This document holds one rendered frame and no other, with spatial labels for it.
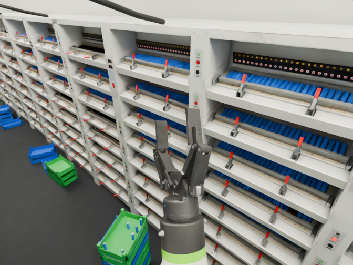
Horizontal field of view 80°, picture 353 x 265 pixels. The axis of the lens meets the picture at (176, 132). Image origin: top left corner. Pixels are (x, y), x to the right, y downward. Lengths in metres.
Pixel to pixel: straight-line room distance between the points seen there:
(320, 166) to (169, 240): 0.68
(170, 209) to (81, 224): 2.03
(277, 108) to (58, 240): 2.14
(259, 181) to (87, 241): 1.70
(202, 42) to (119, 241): 1.32
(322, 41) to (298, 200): 0.63
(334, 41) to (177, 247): 0.69
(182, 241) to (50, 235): 2.11
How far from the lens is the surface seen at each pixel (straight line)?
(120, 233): 1.67
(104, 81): 1.79
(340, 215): 1.05
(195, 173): 0.39
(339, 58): 1.01
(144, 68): 1.33
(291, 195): 1.08
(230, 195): 1.26
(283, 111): 0.88
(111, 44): 1.46
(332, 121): 0.87
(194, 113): 0.41
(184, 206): 0.44
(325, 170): 0.96
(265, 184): 1.09
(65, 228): 2.48
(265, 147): 0.98
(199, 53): 0.98
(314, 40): 0.81
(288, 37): 0.83
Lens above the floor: 1.83
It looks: 30 degrees down
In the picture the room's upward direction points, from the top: straight up
